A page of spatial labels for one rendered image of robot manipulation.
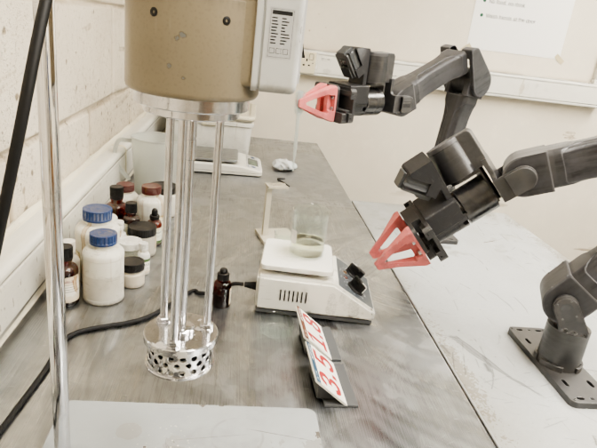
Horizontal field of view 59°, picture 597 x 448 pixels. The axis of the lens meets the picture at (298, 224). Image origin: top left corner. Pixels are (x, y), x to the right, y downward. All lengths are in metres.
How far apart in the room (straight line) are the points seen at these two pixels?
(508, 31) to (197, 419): 2.14
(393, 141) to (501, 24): 0.64
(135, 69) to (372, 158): 2.03
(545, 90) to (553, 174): 1.76
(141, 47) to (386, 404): 0.54
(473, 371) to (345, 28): 1.69
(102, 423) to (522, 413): 0.54
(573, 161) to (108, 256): 0.69
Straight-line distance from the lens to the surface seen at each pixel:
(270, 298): 0.88
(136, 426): 0.66
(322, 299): 0.88
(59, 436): 0.60
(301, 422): 0.68
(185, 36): 0.39
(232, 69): 0.39
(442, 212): 0.80
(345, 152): 2.36
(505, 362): 0.92
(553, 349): 0.91
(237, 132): 1.91
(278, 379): 0.75
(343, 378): 0.77
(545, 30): 2.58
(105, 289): 0.90
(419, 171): 0.77
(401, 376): 0.81
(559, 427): 0.82
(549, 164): 0.81
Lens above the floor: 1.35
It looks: 20 degrees down
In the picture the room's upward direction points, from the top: 7 degrees clockwise
